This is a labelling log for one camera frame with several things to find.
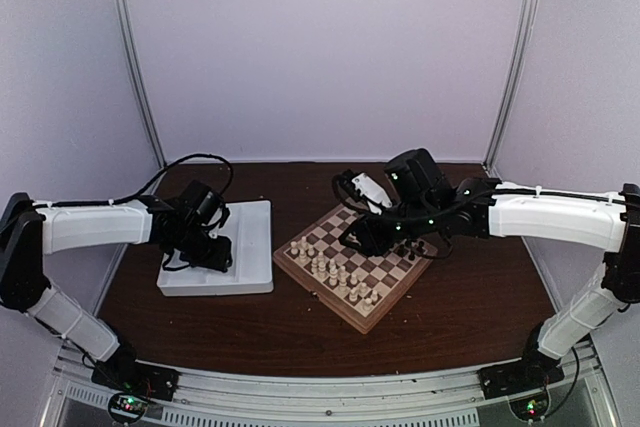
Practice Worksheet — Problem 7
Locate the aluminium right corner post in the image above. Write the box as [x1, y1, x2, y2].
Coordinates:
[483, 0, 539, 171]

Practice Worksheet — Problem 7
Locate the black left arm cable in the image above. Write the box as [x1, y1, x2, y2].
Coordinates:
[49, 152, 235, 208]

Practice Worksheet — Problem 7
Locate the aluminium corner post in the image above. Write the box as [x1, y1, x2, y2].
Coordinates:
[483, 0, 539, 171]
[114, 0, 166, 167]

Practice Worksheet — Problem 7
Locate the white plastic sorting tray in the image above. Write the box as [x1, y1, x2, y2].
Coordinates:
[156, 200, 274, 297]

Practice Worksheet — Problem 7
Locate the wooden chess board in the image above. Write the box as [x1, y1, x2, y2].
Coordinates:
[273, 205, 437, 334]

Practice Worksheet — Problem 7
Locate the aluminium left corner post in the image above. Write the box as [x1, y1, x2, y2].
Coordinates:
[114, 0, 166, 167]

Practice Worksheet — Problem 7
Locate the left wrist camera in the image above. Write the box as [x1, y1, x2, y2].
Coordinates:
[205, 203, 231, 238]

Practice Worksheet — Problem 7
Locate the white chess pieces group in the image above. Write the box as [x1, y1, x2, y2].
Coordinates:
[283, 236, 390, 317]

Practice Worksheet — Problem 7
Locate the aluminium front frame rail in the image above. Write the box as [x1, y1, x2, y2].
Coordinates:
[36, 341, 620, 426]

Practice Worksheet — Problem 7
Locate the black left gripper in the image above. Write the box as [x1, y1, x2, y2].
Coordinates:
[168, 223, 231, 271]

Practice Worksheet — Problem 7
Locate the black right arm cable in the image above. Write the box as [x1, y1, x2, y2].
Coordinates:
[332, 171, 640, 261]

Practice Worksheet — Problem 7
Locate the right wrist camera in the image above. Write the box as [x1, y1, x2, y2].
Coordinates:
[350, 173, 392, 214]

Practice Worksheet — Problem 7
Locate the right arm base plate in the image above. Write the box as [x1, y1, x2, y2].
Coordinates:
[478, 359, 565, 400]

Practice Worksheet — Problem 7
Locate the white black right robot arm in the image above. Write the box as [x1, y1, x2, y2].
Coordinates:
[331, 148, 639, 389]

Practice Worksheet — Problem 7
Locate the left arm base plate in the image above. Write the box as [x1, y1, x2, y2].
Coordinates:
[91, 362, 180, 401]

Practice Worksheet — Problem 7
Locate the right controller board with LEDs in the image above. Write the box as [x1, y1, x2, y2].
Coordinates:
[509, 392, 550, 423]

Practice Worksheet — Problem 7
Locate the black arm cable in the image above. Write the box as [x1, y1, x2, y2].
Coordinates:
[49, 152, 235, 208]
[332, 171, 640, 261]

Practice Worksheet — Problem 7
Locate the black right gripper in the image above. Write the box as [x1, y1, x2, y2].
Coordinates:
[339, 198, 439, 257]

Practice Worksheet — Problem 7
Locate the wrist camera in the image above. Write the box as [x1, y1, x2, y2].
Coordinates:
[350, 173, 392, 214]
[205, 203, 231, 238]

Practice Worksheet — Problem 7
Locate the controller board with leds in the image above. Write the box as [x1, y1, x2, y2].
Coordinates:
[509, 392, 550, 423]
[107, 392, 149, 423]

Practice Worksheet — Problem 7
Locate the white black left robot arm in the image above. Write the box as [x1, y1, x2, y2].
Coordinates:
[1, 181, 232, 391]

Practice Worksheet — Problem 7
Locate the left controller board with LEDs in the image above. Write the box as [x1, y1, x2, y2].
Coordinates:
[107, 392, 149, 423]

